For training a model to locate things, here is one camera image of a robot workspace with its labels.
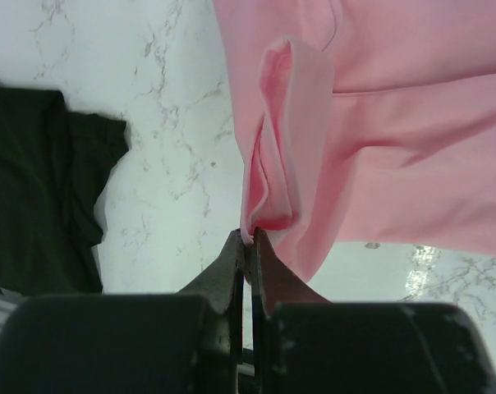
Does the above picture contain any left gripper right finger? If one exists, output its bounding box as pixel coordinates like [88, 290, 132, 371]
[250, 227, 329, 393]

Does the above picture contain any black t shirt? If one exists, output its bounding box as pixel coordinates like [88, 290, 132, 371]
[0, 85, 128, 296]

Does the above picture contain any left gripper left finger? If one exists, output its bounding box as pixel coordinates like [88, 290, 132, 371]
[177, 230, 245, 393]

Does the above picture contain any pink t shirt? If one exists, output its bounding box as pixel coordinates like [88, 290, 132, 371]
[214, 1, 496, 280]

